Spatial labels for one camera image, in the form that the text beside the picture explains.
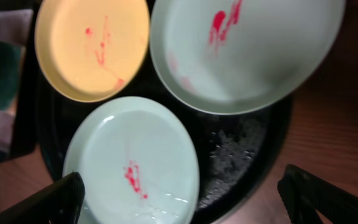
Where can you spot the round black tray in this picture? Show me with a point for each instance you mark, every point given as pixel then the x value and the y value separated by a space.
pixel 237 150

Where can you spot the green yellow sponge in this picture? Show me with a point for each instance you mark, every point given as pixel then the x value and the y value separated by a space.
pixel 10 72

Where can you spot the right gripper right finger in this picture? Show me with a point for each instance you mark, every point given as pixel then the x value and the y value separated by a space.
pixel 305 195

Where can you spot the rectangular black soapy tray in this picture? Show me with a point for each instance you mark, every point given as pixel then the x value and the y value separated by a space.
pixel 17 124

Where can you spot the yellow plate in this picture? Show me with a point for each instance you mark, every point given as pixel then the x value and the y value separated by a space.
pixel 90 50

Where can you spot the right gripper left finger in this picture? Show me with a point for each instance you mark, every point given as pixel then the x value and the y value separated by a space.
pixel 58 203

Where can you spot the light blue plate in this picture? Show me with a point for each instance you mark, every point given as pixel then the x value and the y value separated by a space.
pixel 234 57
pixel 137 162

